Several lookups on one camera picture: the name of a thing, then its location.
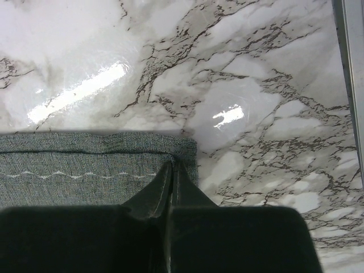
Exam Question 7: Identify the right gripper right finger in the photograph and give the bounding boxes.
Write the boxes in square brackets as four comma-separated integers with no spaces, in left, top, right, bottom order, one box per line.
[169,164,322,272]

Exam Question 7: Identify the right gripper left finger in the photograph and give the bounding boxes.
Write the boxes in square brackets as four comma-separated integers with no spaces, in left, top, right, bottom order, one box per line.
[1,162,172,272]

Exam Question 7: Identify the grey cloth napkin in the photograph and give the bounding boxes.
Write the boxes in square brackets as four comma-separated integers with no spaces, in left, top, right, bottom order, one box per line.
[1,132,198,208]

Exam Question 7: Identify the aluminium frame rail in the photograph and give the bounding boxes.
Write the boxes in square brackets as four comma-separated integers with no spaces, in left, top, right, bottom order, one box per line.
[332,0,364,177]

